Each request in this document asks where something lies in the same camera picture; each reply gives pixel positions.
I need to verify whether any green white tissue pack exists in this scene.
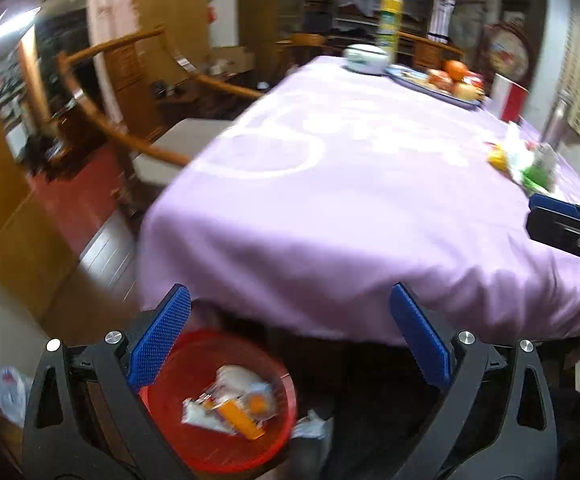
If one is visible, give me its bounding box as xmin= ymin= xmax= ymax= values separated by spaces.
xmin=521 ymin=143 xmax=557 ymax=196

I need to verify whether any yellow foam fruit net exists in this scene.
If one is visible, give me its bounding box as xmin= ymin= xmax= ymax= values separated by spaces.
xmin=488 ymin=143 xmax=510 ymax=174

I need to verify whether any red plastic trash basket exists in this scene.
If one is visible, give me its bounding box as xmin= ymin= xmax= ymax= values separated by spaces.
xmin=140 ymin=330 xmax=297 ymax=478

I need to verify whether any stainless steel bottle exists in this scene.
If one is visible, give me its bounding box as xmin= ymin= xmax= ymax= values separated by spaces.
xmin=540 ymin=89 xmax=573 ymax=150

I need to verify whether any red and white box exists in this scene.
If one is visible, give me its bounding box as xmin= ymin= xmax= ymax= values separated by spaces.
xmin=486 ymin=74 xmax=529 ymax=122

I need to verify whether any yellow-red apple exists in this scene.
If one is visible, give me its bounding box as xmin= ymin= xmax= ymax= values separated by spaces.
xmin=452 ymin=81 xmax=481 ymax=102

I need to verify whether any orange fruit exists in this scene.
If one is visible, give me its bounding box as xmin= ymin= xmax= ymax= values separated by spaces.
xmin=444 ymin=60 xmax=469 ymax=82

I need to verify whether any round framed fruit picture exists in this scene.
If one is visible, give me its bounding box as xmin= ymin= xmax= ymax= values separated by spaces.
xmin=476 ymin=23 xmax=535 ymax=89

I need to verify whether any wrapped pastry in plate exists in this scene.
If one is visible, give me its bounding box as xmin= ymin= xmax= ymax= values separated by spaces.
xmin=427 ymin=70 xmax=455 ymax=93

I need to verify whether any blue oval fruit plate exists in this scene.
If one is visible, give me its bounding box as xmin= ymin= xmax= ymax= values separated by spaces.
xmin=385 ymin=65 xmax=484 ymax=110

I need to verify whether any purple printed tablecloth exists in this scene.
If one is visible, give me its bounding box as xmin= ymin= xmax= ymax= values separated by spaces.
xmin=137 ymin=56 xmax=580 ymax=344

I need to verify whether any white ceramic lidded jar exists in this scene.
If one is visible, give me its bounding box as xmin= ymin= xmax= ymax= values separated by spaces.
xmin=343 ymin=44 xmax=390 ymax=76

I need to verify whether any yellow green carton box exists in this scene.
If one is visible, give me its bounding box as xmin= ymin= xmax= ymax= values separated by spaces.
xmin=375 ymin=0 xmax=403 ymax=64

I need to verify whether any wooden round-back armchair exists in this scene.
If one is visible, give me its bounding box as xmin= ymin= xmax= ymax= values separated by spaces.
xmin=56 ymin=24 xmax=266 ymax=212

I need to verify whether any red floral door curtain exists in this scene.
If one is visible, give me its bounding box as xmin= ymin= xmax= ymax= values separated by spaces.
xmin=86 ymin=0 xmax=143 ymax=126

